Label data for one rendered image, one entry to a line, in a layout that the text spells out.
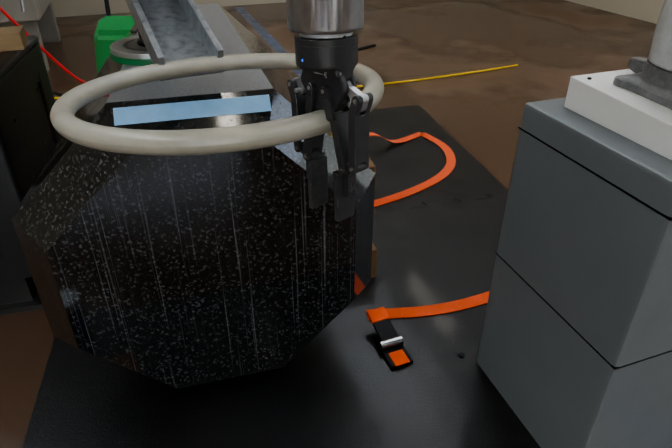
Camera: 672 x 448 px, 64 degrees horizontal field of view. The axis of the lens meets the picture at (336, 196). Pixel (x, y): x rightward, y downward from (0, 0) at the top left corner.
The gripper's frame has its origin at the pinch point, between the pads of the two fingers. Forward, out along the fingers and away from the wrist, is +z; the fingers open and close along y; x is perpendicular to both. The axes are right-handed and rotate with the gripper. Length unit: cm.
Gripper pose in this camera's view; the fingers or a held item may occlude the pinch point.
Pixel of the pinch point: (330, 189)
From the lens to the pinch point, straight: 71.5
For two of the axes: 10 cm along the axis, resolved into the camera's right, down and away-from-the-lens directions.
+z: 0.2, 9.0, 4.3
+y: -6.7, -3.1, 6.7
